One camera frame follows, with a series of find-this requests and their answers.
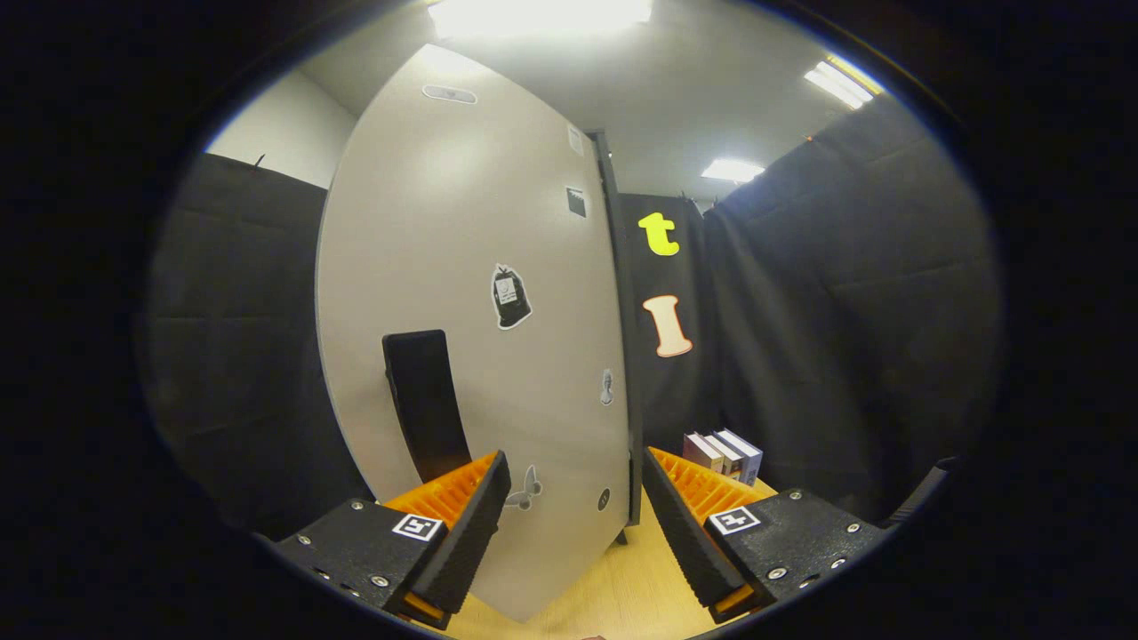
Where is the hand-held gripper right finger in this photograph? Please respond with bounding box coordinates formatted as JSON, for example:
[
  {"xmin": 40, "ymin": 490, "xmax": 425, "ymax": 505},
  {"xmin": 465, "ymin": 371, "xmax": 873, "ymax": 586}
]
[{"xmin": 642, "ymin": 446, "xmax": 890, "ymax": 623}]

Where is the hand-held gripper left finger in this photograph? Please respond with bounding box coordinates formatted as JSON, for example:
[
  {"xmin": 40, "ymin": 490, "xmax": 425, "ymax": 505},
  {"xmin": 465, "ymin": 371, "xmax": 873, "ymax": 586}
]
[{"xmin": 267, "ymin": 450, "xmax": 512, "ymax": 630}]

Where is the black door handle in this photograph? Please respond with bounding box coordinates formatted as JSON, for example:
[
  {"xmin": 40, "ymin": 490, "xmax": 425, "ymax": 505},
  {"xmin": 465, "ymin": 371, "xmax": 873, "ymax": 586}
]
[{"xmin": 382, "ymin": 330, "xmax": 473, "ymax": 484}]

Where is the pink book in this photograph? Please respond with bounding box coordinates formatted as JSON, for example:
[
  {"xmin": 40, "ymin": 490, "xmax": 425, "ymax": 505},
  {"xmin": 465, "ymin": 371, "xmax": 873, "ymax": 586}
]
[{"xmin": 683, "ymin": 432, "xmax": 724, "ymax": 475}]

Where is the white spine book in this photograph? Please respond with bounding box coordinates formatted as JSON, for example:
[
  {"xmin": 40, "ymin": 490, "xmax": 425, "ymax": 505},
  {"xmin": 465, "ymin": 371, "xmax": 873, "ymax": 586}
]
[{"xmin": 702, "ymin": 431, "xmax": 744, "ymax": 482}]

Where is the blue and white book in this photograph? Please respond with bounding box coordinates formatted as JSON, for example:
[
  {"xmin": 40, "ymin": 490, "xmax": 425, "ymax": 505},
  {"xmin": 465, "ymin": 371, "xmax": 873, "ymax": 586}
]
[{"xmin": 716, "ymin": 428, "xmax": 764, "ymax": 488}]

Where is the dark grey cabinet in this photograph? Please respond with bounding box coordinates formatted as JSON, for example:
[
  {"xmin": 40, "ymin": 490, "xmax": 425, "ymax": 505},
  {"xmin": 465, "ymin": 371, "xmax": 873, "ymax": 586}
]
[{"xmin": 585, "ymin": 130, "xmax": 646, "ymax": 546}]

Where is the black curved object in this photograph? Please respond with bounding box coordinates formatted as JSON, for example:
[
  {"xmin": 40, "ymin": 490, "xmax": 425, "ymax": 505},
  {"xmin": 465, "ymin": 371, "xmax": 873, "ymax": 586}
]
[{"xmin": 883, "ymin": 457, "xmax": 963, "ymax": 528}]

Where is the black backdrop cloth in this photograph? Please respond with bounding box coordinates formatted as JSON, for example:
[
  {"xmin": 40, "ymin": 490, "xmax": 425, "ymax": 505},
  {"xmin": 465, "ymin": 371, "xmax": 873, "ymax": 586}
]
[{"xmin": 133, "ymin": 78, "xmax": 1006, "ymax": 539}]

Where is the small ceiling light panel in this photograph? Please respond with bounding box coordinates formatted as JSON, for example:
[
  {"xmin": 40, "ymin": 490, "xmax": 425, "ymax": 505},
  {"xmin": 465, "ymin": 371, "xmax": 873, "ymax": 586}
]
[{"xmin": 701, "ymin": 158, "xmax": 766, "ymax": 184}]

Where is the double strip ceiling light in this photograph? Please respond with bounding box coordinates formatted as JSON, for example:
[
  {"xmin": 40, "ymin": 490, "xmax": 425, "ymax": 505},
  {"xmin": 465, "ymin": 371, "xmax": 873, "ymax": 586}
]
[{"xmin": 804, "ymin": 55, "xmax": 886, "ymax": 110}]

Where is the large ceiling light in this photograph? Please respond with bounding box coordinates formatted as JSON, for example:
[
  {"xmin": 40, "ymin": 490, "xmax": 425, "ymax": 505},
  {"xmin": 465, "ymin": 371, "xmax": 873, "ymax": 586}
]
[{"xmin": 427, "ymin": 0, "xmax": 654, "ymax": 41}]

